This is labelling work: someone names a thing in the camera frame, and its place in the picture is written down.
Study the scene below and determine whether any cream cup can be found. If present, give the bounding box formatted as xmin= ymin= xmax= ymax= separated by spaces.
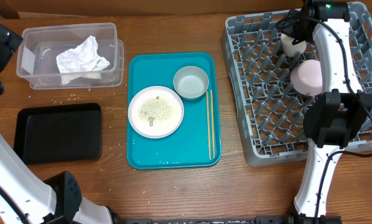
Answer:
xmin=281 ymin=34 xmax=307 ymax=57

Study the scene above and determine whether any small pink bowl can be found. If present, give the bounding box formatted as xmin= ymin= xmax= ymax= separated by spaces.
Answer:
xmin=291 ymin=60 xmax=322 ymax=96

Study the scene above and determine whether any white napkin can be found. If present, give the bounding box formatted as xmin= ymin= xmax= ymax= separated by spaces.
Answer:
xmin=56 ymin=35 xmax=110 ymax=85

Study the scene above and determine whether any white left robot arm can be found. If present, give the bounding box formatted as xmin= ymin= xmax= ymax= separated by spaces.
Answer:
xmin=0 ymin=133 xmax=122 ymax=223

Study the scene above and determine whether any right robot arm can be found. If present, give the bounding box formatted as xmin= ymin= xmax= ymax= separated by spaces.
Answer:
xmin=275 ymin=1 xmax=372 ymax=223

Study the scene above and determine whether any grey dishwasher rack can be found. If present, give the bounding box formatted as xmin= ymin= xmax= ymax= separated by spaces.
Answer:
xmin=222 ymin=2 xmax=372 ymax=166

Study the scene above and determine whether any clear plastic bin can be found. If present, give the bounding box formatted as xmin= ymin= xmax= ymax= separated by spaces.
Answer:
xmin=16 ymin=23 xmax=124 ymax=90

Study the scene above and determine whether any black tray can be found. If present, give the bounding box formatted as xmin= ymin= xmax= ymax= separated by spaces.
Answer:
xmin=13 ymin=103 xmax=102 ymax=165

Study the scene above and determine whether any right wooden chopstick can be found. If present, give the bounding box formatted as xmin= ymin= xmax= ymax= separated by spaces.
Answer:
xmin=210 ymin=90 xmax=216 ymax=159

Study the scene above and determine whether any wooden chopstick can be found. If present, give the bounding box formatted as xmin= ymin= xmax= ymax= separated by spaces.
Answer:
xmin=210 ymin=90 xmax=216 ymax=159
xmin=206 ymin=91 xmax=212 ymax=160

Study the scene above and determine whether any left wooden chopstick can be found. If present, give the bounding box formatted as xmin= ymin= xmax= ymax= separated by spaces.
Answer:
xmin=206 ymin=91 xmax=212 ymax=160

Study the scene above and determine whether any grey bowl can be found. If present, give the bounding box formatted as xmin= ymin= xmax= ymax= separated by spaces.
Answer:
xmin=173 ymin=66 xmax=210 ymax=100

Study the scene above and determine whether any teal serving tray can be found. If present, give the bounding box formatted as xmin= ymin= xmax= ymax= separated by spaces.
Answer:
xmin=127 ymin=52 xmax=222 ymax=169

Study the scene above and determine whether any large white plate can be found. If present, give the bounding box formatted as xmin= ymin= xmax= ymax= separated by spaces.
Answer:
xmin=128 ymin=86 xmax=184 ymax=139

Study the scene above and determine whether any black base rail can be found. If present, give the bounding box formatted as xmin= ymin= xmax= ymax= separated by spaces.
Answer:
xmin=122 ymin=216 xmax=342 ymax=224

